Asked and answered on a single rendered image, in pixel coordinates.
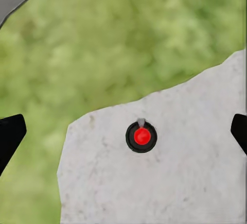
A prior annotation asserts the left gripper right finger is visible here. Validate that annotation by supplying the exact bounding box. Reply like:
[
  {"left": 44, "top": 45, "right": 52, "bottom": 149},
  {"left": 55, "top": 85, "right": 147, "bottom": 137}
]
[{"left": 231, "top": 114, "right": 247, "bottom": 155}]

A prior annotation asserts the insectifuge atomizer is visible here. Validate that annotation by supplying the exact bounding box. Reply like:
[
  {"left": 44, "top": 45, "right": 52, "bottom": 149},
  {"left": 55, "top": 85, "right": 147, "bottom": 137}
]
[{"left": 126, "top": 118, "right": 157, "bottom": 153}]

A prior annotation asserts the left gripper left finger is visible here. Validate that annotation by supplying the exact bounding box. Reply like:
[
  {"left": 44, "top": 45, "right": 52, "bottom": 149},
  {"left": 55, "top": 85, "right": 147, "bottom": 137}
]
[{"left": 0, "top": 114, "right": 27, "bottom": 175}]

